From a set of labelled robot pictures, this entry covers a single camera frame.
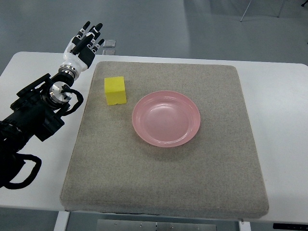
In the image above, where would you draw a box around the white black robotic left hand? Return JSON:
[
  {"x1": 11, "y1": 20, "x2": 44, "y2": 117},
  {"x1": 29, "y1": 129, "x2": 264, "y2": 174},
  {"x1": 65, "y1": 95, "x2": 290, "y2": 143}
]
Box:
[{"x1": 63, "y1": 21, "x2": 104, "y2": 74}]

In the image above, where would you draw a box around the yellow foam block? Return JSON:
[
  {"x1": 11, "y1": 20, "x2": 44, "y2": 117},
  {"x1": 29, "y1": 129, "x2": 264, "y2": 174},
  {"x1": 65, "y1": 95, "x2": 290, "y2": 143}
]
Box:
[{"x1": 104, "y1": 77, "x2": 127, "y2": 105}]

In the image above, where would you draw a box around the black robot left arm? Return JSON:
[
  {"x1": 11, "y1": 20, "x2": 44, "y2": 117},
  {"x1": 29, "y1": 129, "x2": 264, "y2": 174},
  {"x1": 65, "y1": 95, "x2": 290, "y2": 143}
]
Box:
[{"x1": 0, "y1": 64, "x2": 84, "y2": 190}]

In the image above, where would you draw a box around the pink plate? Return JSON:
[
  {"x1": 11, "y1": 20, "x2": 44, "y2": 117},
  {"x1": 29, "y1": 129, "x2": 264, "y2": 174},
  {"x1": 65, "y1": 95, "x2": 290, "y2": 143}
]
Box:
[{"x1": 132, "y1": 90, "x2": 201, "y2": 148}]

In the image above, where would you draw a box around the clear floor tile upper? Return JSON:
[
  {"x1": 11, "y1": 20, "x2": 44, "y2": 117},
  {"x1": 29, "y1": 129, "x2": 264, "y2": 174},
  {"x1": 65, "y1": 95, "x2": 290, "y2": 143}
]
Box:
[{"x1": 103, "y1": 40, "x2": 116, "y2": 48}]

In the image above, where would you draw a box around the metal chair leg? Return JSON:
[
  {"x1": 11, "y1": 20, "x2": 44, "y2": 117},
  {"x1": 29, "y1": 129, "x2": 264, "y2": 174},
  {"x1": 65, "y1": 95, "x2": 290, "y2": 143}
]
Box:
[{"x1": 240, "y1": 0, "x2": 252, "y2": 22}]

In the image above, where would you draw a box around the white table leg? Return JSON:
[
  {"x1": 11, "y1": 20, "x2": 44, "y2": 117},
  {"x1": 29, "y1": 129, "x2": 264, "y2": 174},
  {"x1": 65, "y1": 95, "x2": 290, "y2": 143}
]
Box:
[{"x1": 53, "y1": 211, "x2": 70, "y2": 231}]

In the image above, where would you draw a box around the grey fabric mat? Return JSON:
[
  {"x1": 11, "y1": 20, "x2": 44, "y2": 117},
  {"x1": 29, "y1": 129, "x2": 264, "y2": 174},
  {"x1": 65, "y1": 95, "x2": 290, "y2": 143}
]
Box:
[{"x1": 60, "y1": 61, "x2": 269, "y2": 219}]

